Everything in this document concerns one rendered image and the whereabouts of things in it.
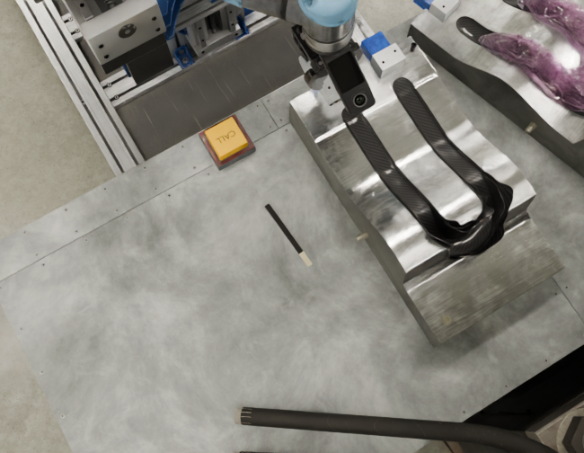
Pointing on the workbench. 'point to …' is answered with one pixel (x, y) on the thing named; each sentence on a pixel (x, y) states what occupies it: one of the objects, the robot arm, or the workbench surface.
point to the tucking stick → (288, 235)
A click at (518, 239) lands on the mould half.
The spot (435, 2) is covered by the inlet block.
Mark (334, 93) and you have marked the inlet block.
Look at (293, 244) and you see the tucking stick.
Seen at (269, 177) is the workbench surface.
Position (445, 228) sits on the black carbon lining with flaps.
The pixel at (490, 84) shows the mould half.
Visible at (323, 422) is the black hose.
